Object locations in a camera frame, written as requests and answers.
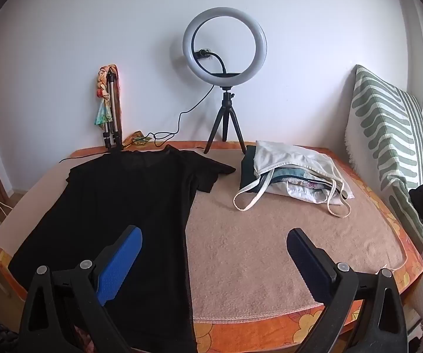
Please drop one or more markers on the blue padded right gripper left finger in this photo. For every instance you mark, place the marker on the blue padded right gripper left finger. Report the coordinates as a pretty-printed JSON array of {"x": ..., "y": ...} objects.
[{"x": 61, "y": 303}]

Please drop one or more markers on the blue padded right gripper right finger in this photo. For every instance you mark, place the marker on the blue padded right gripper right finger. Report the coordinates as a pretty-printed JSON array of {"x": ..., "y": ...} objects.
[{"x": 381, "y": 325}]

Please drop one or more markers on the black t-shirt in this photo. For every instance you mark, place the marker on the black t-shirt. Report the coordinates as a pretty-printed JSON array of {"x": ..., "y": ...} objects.
[{"x": 153, "y": 191}]

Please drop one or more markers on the orange floral bed sheet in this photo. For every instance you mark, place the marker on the orange floral bed sheet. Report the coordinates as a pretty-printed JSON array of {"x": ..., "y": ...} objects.
[{"x": 270, "y": 332}]

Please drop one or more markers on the beige towel blanket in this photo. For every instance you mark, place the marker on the beige towel blanket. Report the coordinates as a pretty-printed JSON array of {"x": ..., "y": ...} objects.
[{"x": 209, "y": 253}]

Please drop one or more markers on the folded silver tripod stand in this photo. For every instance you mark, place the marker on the folded silver tripod stand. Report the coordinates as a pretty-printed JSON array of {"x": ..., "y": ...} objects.
[{"x": 112, "y": 128}]

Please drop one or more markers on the white canvas tote bag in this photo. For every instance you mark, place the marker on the white canvas tote bag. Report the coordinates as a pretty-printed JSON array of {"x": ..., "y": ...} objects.
[{"x": 299, "y": 173}]

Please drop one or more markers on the small colourful fabric piece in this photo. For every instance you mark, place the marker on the small colourful fabric piece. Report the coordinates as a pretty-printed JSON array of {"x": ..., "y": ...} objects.
[{"x": 137, "y": 138}]

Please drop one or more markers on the green striped white pillow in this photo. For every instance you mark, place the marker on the green striped white pillow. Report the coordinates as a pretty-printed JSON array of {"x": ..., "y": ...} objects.
[{"x": 384, "y": 140}]

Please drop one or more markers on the colourful silk scarf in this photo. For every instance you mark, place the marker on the colourful silk scarf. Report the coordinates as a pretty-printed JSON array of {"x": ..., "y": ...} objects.
[{"x": 105, "y": 111}]

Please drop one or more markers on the dark green folded garment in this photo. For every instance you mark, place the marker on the dark green folded garment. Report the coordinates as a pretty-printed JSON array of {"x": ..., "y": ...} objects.
[{"x": 247, "y": 170}]

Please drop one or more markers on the black mini tripod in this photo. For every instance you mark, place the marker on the black mini tripod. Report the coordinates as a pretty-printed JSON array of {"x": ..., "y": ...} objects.
[{"x": 226, "y": 114}]

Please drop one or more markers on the white ring light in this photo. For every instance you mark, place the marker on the white ring light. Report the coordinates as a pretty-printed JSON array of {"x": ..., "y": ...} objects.
[{"x": 235, "y": 36}]

